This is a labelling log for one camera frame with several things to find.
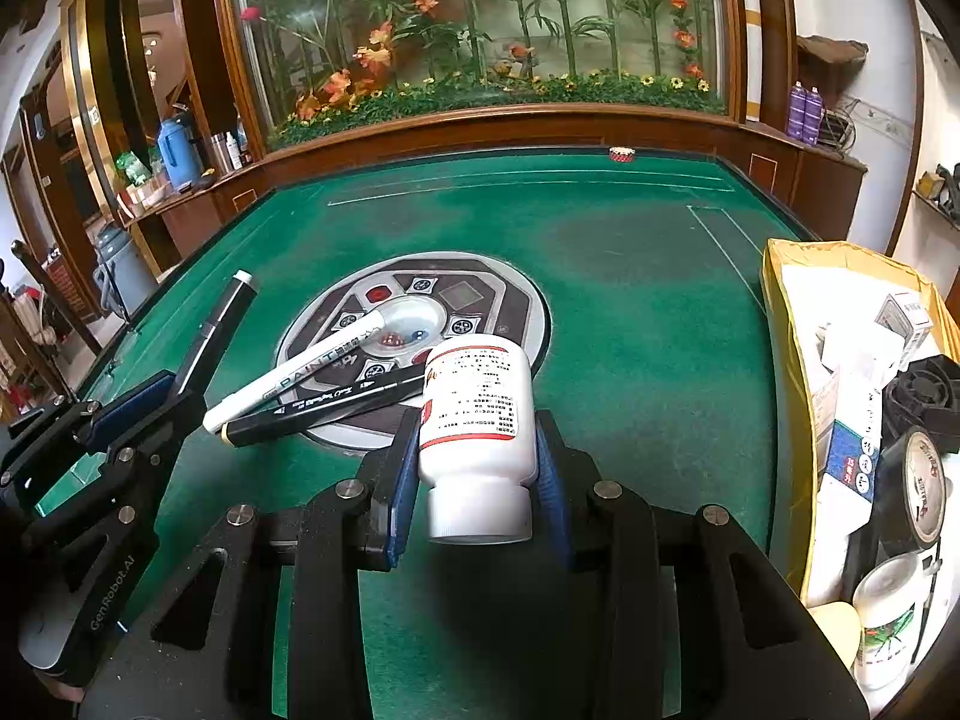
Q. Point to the pink white medicine box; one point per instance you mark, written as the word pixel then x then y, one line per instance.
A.
pixel 907 322

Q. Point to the blue thermos jug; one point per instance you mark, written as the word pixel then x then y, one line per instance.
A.
pixel 178 154

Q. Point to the white bottle leaf print label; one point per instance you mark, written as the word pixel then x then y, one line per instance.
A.
pixel 889 600

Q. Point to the yellow white storage box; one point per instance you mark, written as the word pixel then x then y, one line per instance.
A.
pixel 787 427

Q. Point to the wooden side counter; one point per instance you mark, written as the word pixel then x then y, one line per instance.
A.
pixel 195 217

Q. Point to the plain black pen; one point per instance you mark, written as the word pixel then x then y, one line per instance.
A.
pixel 300 427

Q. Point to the gold framed glass door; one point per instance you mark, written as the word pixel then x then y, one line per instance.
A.
pixel 101 90

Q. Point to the brown wooden wall shelf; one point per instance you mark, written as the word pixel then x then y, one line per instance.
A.
pixel 829 60

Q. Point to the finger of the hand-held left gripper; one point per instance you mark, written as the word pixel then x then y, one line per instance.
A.
pixel 176 427
pixel 135 401

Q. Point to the white charger plug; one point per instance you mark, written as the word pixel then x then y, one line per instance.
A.
pixel 862 349

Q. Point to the green packet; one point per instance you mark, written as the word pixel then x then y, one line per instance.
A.
pixel 133 169

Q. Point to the white paint marker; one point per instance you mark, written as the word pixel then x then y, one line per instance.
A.
pixel 300 375

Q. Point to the black tape roll red core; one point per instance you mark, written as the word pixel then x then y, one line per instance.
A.
pixel 889 495

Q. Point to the steel flask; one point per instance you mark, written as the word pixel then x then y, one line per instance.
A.
pixel 220 154

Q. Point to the wooden chair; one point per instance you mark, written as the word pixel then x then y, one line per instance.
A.
pixel 45 300

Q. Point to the black silver marker pen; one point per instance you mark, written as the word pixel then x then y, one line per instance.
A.
pixel 217 322

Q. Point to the black round plastic part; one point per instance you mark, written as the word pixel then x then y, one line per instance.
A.
pixel 926 397

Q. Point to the white bottle red-edged label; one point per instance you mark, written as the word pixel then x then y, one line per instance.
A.
pixel 472 405

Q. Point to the glass case with artificial flowers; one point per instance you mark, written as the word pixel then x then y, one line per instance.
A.
pixel 480 22

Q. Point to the mahjong table control panel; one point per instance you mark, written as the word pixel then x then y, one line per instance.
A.
pixel 495 300

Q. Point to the grey lidded bin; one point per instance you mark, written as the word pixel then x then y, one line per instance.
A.
pixel 124 270

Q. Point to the yellow round cap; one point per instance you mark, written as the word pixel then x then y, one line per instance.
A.
pixel 832 634

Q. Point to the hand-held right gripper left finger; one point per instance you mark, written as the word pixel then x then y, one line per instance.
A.
pixel 401 495

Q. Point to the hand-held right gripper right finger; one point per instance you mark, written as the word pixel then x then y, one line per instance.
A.
pixel 551 495

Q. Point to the purple spray can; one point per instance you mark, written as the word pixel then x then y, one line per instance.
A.
pixel 812 116
pixel 796 112

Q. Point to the white yellow striped post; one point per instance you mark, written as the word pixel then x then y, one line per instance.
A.
pixel 748 30

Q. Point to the wooden low cabinet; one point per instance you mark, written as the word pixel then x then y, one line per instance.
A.
pixel 810 180

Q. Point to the blue white medicine box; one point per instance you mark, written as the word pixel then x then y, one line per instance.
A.
pixel 851 457

